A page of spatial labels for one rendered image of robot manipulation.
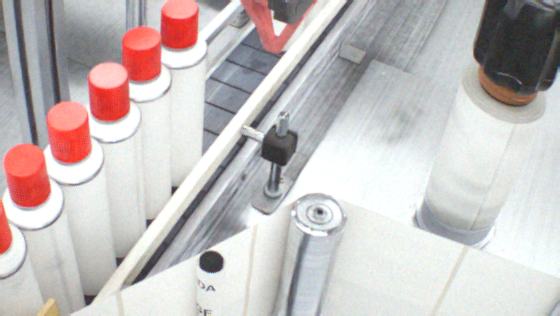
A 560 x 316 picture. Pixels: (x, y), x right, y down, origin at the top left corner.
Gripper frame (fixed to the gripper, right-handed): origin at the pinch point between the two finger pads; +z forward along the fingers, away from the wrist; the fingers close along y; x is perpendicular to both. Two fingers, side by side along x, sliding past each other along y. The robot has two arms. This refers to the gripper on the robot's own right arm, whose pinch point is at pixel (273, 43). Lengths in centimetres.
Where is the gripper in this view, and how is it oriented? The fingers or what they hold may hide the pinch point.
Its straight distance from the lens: 72.5
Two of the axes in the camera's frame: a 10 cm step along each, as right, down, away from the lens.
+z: -1.0, 6.8, 7.3
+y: 4.2, -6.4, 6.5
